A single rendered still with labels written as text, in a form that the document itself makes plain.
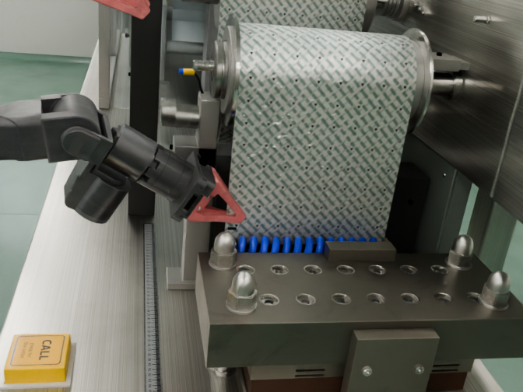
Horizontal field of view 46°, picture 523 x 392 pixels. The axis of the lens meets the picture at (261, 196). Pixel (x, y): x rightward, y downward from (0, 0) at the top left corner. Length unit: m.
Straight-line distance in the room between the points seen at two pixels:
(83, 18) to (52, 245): 5.38
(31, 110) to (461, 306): 0.56
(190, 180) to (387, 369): 0.33
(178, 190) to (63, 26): 5.69
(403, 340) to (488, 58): 0.38
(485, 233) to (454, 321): 0.41
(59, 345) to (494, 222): 0.75
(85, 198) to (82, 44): 5.67
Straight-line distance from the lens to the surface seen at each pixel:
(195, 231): 0.94
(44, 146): 0.76
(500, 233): 1.18
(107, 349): 0.87
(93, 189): 0.80
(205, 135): 0.88
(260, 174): 0.83
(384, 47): 0.85
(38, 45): 6.51
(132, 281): 1.00
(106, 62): 1.82
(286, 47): 0.80
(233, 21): 0.81
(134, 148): 0.78
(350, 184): 0.87
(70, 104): 0.77
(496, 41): 0.87
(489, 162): 0.86
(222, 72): 0.81
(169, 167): 0.79
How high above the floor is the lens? 1.43
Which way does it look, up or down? 24 degrees down
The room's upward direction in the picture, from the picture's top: 6 degrees clockwise
